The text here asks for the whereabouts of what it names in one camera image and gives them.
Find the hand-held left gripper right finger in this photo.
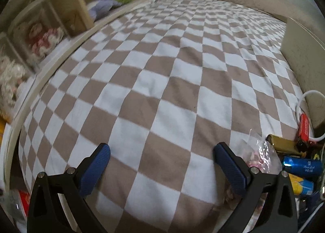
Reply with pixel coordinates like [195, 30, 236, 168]
[213, 142, 298, 233]

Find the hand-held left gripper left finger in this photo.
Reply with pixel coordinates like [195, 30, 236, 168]
[27, 143, 111, 233]

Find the white cardboard box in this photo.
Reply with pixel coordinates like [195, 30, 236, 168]
[281, 16, 325, 132]

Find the clear bag of pink beads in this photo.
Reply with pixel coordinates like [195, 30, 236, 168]
[225, 128, 283, 209]

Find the gold metal lighter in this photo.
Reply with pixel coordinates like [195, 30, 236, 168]
[266, 134, 304, 155]

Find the blue cylindrical lighter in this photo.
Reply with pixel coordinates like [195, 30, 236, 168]
[283, 155, 323, 179]

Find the red carton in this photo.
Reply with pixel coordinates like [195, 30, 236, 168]
[18, 189, 31, 217]

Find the red lighter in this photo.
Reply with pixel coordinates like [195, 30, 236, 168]
[298, 114, 311, 145]

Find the checkered bedsheet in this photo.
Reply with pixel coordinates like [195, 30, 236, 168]
[18, 0, 305, 233]

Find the white flower display box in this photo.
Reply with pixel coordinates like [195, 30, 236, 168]
[0, 34, 35, 122]

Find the clear doll display box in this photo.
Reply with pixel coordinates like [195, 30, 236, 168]
[6, 0, 70, 70]

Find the white cable loop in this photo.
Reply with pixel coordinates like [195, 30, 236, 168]
[295, 90, 325, 141]

